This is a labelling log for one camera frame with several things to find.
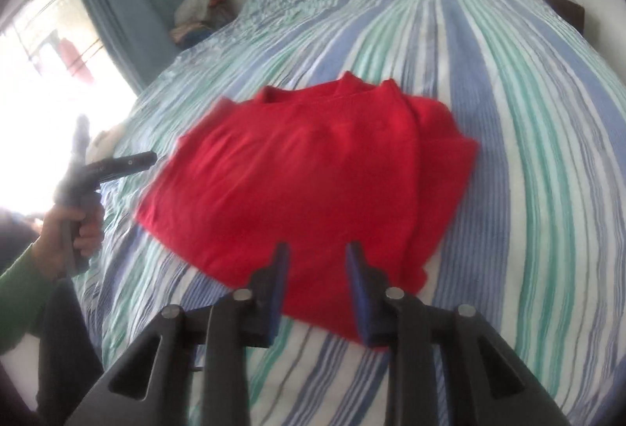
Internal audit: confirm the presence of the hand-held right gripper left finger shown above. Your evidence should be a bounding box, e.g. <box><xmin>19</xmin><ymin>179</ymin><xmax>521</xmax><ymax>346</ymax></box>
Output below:
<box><xmin>63</xmin><ymin>243</ymin><xmax>290</xmax><ymax>426</ymax></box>

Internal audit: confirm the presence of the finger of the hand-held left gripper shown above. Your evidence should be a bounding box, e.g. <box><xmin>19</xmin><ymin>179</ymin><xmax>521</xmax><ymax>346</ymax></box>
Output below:
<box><xmin>95</xmin><ymin>151</ymin><xmax>158</xmax><ymax>181</ymax></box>

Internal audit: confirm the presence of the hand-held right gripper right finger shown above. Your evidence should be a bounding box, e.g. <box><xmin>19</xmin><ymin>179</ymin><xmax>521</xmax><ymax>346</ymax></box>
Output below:
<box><xmin>345</xmin><ymin>241</ymin><xmax>573</xmax><ymax>426</ymax></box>

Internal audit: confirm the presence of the red sweater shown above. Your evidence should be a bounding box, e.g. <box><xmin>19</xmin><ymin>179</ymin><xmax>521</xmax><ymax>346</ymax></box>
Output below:
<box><xmin>134</xmin><ymin>70</ymin><xmax>480</xmax><ymax>343</ymax></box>

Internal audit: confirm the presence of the person's left forearm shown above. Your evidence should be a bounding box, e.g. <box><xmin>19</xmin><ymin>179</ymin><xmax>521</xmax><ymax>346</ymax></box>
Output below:
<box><xmin>0</xmin><ymin>241</ymin><xmax>65</xmax><ymax>354</ymax></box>

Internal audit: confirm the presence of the pile of folded clothes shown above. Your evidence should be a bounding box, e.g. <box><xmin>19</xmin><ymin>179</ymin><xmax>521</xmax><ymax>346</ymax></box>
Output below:
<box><xmin>170</xmin><ymin>0</ymin><xmax>236</xmax><ymax>50</ymax></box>

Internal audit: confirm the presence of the person's left hand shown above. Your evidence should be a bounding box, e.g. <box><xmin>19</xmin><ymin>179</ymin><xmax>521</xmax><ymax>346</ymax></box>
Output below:
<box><xmin>43</xmin><ymin>202</ymin><xmax>105</xmax><ymax>257</ymax></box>

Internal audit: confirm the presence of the red hanging garment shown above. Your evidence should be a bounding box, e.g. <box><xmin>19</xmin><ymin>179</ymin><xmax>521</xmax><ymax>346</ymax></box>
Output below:
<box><xmin>53</xmin><ymin>29</ymin><xmax>95</xmax><ymax>79</ymax></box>

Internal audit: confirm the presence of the striped bed sheet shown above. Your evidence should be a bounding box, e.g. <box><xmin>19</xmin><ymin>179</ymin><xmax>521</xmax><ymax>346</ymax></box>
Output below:
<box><xmin>73</xmin><ymin>0</ymin><xmax>626</xmax><ymax>426</ymax></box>

